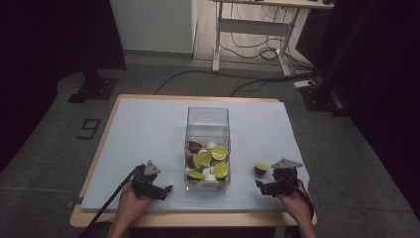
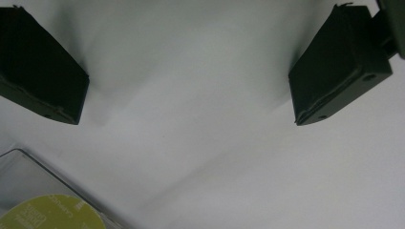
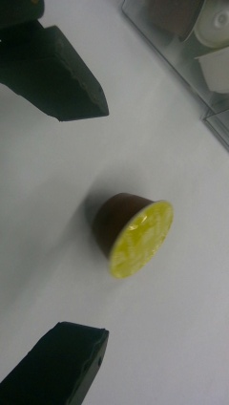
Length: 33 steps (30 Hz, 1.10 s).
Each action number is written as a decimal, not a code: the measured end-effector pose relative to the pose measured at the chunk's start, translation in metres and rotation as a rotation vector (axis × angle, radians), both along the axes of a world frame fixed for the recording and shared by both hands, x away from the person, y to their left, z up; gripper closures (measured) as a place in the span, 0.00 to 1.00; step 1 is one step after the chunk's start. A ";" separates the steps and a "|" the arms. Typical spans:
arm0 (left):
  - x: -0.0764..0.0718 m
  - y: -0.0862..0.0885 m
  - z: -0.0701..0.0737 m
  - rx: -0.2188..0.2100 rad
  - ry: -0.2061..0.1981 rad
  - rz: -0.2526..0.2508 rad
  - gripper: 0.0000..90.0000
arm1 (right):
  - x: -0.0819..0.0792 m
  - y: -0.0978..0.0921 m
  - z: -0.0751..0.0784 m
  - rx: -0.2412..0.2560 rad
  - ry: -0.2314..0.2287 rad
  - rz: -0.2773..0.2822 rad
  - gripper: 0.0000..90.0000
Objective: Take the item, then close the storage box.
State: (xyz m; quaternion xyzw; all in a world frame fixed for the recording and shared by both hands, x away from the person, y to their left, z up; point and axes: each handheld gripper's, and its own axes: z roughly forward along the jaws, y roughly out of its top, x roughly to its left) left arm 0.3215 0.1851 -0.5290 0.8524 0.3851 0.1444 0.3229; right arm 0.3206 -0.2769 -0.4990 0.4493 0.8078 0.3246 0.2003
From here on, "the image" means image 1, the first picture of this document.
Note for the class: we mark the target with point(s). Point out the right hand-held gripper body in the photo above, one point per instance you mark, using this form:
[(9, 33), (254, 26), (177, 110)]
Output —
[(285, 185)]

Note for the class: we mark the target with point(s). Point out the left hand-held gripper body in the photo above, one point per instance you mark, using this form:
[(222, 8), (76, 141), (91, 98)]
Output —
[(147, 185)]

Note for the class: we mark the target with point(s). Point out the brown green-lidded coffee capsule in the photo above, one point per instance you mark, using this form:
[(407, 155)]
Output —
[(261, 168)]

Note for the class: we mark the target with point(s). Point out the clear plastic drawer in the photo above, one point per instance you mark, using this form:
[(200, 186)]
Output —
[(206, 189)]

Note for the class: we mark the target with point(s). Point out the clear plastic drawer housing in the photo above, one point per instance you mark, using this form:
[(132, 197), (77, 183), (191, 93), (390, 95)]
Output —
[(208, 119)]

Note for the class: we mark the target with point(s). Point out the person's right hand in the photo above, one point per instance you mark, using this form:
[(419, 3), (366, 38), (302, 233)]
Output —
[(297, 205)]

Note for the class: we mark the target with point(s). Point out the person's left hand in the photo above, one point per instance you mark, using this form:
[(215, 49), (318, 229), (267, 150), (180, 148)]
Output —
[(128, 205)]

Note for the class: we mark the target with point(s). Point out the pale blue table mat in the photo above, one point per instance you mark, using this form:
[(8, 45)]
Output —
[(148, 132)]

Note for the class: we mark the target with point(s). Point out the black stand base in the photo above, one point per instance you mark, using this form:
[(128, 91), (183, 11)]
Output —
[(322, 99), (94, 87)]

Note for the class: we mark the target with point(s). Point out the white power strip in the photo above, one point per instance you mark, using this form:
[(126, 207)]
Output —
[(304, 83)]

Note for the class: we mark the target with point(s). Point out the black curtain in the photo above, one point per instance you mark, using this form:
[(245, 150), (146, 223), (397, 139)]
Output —
[(49, 49), (383, 82)]

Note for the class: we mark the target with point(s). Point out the white standing desk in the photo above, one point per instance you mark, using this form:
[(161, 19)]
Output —
[(254, 28)]

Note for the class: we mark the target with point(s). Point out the white cabinet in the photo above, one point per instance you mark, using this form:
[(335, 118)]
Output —
[(152, 26)]

